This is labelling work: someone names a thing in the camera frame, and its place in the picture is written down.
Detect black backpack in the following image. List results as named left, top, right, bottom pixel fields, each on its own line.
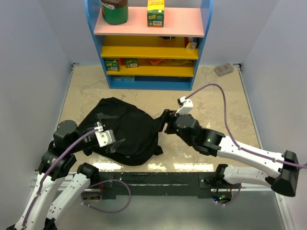
left=49, top=97, right=173, bottom=166

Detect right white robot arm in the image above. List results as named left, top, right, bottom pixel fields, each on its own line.
left=157, top=110, right=300, bottom=197

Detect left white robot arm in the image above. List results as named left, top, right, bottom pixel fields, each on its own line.
left=8, top=113, right=116, bottom=230

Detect left small green box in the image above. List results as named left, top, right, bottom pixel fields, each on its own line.
left=105, top=59, right=120, bottom=71

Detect small green box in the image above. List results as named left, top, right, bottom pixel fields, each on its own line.
left=105, top=59, right=120, bottom=71
left=125, top=58, right=139, bottom=68

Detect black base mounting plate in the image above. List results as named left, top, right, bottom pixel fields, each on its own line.
left=71, top=171, right=242, bottom=200

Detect right small green box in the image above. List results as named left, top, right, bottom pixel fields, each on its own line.
left=125, top=58, right=139, bottom=68

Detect orange yellow snack packets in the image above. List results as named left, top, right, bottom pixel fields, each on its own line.
left=148, top=58, right=193, bottom=66

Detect blue shelf unit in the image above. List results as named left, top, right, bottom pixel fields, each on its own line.
left=84, top=0, right=213, bottom=91

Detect grey red packet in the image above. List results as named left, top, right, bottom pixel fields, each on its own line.
left=213, top=63, right=234, bottom=77

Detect green cylindrical canister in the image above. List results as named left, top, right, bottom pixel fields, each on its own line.
left=101, top=0, right=128, bottom=25

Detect yellow green carton box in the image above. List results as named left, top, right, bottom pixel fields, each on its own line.
left=147, top=0, right=165, bottom=27

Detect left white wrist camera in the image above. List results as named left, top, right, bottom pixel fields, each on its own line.
left=94, top=122, right=116, bottom=147

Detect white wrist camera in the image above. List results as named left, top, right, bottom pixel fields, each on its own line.
left=94, top=122, right=116, bottom=147
left=175, top=96, right=193, bottom=116

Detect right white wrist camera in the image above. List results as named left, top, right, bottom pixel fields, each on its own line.
left=175, top=96, right=193, bottom=116

